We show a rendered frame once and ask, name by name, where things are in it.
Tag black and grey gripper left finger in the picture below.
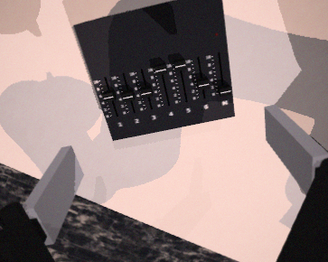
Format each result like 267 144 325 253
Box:
0 145 84 262

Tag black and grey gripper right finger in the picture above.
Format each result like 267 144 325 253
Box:
264 105 328 262

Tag black lighting desk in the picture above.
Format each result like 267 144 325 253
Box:
74 0 235 141

